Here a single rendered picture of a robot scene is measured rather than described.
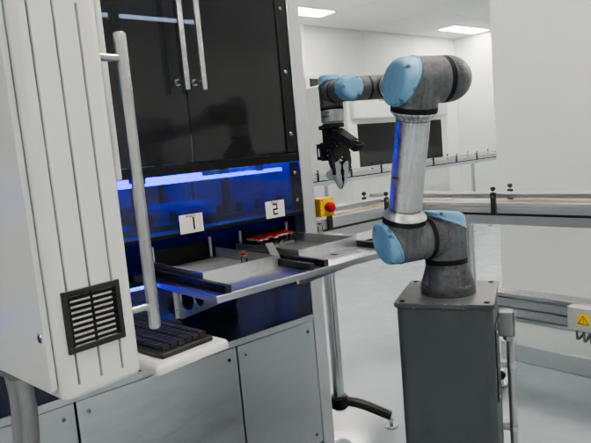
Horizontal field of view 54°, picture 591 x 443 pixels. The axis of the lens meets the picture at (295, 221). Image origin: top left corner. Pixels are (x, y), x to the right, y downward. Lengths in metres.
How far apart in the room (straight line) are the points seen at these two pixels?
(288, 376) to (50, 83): 1.43
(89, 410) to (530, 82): 2.42
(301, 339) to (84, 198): 1.26
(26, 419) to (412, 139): 1.11
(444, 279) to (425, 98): 0.50
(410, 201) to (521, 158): 1.69
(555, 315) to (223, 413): 1.34
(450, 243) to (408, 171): 0.25
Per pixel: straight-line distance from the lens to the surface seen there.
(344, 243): 1.91
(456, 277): 1.61
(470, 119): 11.02
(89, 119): 1.15
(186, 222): 1.85
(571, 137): 3.02
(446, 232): 1.59
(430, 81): 1.42
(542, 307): 2.53
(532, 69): 3.11
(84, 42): 1.17
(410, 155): 1.46
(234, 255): 1.91
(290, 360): 2.18
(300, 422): 2.29
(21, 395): 1.48
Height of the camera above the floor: 1.22
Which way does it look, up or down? 7 degrees down
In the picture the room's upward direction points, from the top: 5 degrees counter-clockwise
